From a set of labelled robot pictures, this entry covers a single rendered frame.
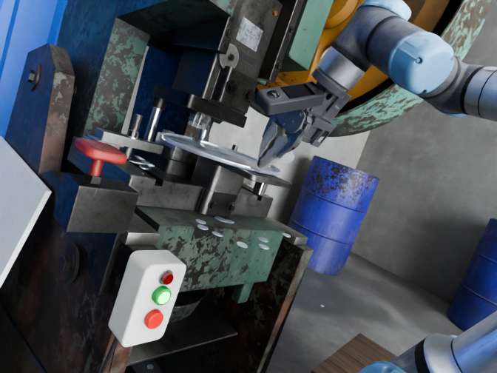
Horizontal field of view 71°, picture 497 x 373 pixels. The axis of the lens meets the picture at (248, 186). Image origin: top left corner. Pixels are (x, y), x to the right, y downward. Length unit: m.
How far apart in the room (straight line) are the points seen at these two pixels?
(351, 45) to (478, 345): 0.45
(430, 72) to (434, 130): 3.56
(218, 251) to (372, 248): 3.46
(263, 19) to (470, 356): 0.76
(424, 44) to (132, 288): 0.52
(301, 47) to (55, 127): 0.65
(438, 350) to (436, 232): 3.54
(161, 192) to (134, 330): 0.28
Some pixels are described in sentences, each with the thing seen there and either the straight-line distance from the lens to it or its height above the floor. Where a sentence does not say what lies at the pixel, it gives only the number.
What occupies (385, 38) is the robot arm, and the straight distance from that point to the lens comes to 0.58.
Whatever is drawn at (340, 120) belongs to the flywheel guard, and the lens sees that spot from 1.04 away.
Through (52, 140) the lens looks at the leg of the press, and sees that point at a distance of 1.01.
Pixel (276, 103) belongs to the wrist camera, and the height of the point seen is 0.91.
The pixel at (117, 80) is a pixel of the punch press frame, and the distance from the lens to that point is 0.99.
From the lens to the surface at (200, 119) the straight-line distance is 0.90.
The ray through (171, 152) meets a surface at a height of 0.75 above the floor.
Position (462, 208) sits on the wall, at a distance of 3.93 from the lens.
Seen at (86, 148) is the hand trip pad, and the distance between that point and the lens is 0.53.
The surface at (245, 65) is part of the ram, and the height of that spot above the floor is 1.00.
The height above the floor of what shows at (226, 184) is 0.73.
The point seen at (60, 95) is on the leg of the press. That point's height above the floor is 0.78.
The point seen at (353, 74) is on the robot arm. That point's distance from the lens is 0.64.
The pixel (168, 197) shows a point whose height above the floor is 0.67.
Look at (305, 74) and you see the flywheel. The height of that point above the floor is 1.09.
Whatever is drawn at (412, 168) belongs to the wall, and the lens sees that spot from 4.08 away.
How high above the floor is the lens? 0.85
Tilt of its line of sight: 8 degrees down
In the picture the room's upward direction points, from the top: 20 degrees clockwise
